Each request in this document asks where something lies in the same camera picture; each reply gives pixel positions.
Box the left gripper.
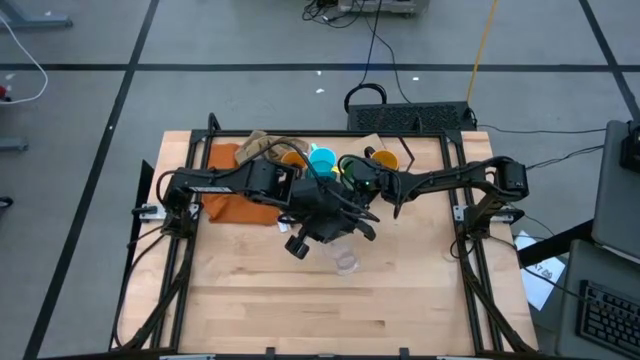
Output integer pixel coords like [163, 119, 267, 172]
[282, 177, 382, 261]

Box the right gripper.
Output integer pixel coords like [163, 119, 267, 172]
[342, 158, 404, 207]

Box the dark mug yellow inside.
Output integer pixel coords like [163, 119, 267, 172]
[363, 145, 402, 173]

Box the light blue ceramic mug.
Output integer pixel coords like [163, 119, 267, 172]
[306, 142, 339, 182]

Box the clear plastic cup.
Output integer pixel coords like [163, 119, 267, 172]
[323, 238, 362, 277]

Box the orange plastic cup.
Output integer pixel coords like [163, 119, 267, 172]
[280, 149, 308, 172]

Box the black perforated computer case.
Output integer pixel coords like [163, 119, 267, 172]
[346, 100, 477, 134]

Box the orange cloth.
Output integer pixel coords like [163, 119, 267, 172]
[201, 142, 282, 228]

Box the tan cloth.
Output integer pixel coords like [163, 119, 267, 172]
[234, 130, 312, 167]

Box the gray equipment cart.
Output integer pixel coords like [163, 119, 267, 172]
[337, 0, 431, 16]

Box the white paper sheet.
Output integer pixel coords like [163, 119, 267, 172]
[513, 229, 567, 312]

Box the gray desk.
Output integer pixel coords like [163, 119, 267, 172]
[556, 238, 640, 360]

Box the gray computer monitor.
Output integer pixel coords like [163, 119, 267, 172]
[591, 118, 640, 261]

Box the black keyboard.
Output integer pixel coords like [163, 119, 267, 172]
[575, 278, 640, 358]

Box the black metal table frame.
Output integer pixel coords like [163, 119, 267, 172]
[108, 112, 540, 360]

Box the black coiled power cable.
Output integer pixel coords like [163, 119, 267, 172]
[343, 0, 414, 114]

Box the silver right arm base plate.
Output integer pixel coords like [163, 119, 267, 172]
[451, 204, 527, 225]

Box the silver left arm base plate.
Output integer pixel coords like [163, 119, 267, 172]
[138, 202, 167, 223]

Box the yellow hanging cable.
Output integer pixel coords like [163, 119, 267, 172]
[465, 0, 501, 105]

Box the black floor cable bundle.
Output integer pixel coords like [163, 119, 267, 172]
[301, 0, 351, 30]

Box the white floor cable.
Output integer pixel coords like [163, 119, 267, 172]
[0, 14, 50, 107]

